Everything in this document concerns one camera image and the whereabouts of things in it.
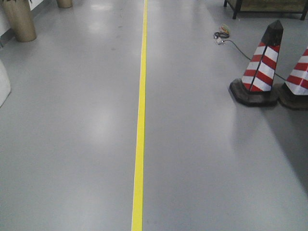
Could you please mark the small silver floor box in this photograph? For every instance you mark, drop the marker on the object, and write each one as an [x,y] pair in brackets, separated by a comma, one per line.
[219,41]

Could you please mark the left red white traffic cone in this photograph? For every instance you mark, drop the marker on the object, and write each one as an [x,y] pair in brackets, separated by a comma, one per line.
[254,88]

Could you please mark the red white traffic cone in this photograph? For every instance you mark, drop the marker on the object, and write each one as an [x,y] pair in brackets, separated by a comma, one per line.
[293,93]
[254,88]

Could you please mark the right red white traffic cone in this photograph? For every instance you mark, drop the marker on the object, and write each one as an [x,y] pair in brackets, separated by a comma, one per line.
[293,93]

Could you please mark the tan cylindrical planter pot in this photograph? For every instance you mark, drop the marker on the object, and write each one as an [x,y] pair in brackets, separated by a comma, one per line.
[19,15]

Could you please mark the wooden cabinet black frame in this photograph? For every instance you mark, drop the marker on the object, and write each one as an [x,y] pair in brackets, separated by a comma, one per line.
[268,6]

